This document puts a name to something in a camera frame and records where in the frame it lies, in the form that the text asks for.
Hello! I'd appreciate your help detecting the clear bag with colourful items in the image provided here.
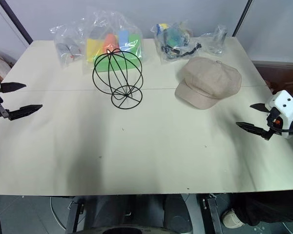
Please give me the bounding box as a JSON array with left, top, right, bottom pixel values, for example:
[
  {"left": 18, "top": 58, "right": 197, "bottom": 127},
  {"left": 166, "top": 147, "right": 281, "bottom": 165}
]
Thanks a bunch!
[{"left": 150, "top": 20, "right": 202, "bottom": 63}]

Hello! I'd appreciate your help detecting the orange foam block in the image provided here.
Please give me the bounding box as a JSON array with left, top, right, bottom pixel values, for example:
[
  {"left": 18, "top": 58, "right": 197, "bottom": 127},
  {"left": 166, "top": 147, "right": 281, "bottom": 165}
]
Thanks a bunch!
[{"left": 102, "top": 33, "right": 121, "bottom": 56}]

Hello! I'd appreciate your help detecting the white floor cable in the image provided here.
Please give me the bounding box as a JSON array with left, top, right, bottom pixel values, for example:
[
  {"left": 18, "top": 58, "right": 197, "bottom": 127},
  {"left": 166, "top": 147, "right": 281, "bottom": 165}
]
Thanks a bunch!
[{"left": 49, "top": 195, "right": 67, "bottom": 231}]

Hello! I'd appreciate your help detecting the clear bag of foam blocks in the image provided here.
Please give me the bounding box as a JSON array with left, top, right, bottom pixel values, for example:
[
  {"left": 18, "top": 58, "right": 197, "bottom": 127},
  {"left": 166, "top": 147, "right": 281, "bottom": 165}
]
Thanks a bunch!
[{"left": 81, "top": 9, "right": 144, "bottom": 75}]

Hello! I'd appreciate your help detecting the black metal table leg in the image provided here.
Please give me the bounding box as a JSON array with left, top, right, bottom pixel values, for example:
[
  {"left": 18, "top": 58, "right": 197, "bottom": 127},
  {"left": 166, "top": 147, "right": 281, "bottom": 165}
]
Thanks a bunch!
[
  {"left": 199, "top": 193, "right": 223, "bottom": 234},
  {"left": 64, "top": 196, "right": 86, "bottom": 234}
]

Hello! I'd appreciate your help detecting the beige shoe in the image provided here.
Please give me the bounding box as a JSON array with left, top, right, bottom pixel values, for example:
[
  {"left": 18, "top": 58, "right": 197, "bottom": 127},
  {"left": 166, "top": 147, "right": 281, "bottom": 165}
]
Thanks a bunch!
[{"left": 221, "top": 208, "right": 245, "bottom": 229}]

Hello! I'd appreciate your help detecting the black wire hat stand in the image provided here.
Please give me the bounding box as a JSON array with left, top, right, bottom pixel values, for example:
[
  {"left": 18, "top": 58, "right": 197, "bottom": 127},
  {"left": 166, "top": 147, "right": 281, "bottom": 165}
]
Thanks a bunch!
[{"left": 92, "top": 48, "right": 144, "bottom": 110}]

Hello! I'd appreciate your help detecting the clear bag with grey items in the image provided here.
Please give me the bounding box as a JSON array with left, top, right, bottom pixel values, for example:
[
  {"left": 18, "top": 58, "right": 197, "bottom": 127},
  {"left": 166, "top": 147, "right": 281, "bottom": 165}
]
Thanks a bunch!
[{"left": 49, "top": 17, "right": 86, "bottom": 68}]

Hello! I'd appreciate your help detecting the dark trouser leg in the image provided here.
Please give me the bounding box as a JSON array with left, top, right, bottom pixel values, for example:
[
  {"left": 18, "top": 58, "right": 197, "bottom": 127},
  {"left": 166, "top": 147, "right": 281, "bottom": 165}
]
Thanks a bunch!
[{"left": 231, "top": 191, "right": 293, "bottom": 227}]

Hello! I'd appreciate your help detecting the small clear plastic bag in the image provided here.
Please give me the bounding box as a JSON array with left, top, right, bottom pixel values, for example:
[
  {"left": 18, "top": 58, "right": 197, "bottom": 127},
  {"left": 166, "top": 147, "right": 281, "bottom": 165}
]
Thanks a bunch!
[{"left": 199, "top": 24, "right": 229, "bottom": 55}]

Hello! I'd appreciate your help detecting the black strap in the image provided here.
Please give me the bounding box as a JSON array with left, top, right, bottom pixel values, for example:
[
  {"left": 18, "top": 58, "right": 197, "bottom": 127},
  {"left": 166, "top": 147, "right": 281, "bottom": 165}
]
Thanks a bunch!
[{"left": 161, "top": 43, "right": 202, "bottom": 60}]

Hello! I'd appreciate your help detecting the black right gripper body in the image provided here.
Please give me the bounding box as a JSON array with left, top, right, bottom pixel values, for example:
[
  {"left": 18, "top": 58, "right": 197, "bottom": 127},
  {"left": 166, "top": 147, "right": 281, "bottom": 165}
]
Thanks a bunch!
[{"left": 266, "top": 107, "right": 284, "bottom": 137}]

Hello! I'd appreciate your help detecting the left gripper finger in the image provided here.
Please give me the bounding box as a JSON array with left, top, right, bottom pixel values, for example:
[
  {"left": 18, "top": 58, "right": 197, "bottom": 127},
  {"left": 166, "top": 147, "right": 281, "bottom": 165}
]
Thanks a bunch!
[
  {"left": 0, "top": 82, "right": 27, "bottom": 94},
  {"left": 8, "top": 104, "right": 43, "bottom": 121}
]

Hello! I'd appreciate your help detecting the blue foam block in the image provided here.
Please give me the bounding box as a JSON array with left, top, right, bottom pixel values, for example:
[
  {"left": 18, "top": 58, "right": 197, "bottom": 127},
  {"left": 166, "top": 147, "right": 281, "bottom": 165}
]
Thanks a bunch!
[{"left": 118, "top": 30, "right": 130, "bottom": 47}]

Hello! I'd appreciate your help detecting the beige newsboy cap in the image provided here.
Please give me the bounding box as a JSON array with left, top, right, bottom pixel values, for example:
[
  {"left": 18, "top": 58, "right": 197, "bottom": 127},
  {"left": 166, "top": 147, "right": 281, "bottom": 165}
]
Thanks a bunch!
[{"left": 174, "top": 57, "right": 243, "bottom": 110}]

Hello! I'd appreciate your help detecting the brown wooden furniture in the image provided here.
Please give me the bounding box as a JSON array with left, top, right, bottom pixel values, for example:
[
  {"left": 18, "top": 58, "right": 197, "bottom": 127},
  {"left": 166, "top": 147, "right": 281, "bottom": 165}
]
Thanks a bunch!
[{"left": 252, "top": 60, "right": 293, "bottom": 98}]

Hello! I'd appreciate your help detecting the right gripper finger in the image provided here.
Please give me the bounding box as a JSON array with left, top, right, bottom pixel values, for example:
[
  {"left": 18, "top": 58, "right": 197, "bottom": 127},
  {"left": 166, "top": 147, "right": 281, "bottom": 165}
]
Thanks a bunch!
[
  {"left": 235, "top": 121, "right": 273, "bottom": 141},
  {"left": 250, "top": 103, "right": 270, "bottom": 113}
]

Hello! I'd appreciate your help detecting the black frame pole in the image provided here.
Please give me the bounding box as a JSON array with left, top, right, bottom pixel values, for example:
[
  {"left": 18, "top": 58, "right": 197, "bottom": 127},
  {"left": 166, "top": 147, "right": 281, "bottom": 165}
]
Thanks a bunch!
[
  {"left": 0, "top": 0, "right": 34, "bottom": 46},
  {"left": 232, "top": 0, "right": 254, "bottom": 38}
]

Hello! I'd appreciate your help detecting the yellow foam block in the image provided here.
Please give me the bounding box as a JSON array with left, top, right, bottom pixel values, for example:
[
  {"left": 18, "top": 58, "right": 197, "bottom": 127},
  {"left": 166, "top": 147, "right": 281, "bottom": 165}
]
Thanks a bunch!
[{"left": 86, "top": 38, "right": 105, "bottom": 63}]

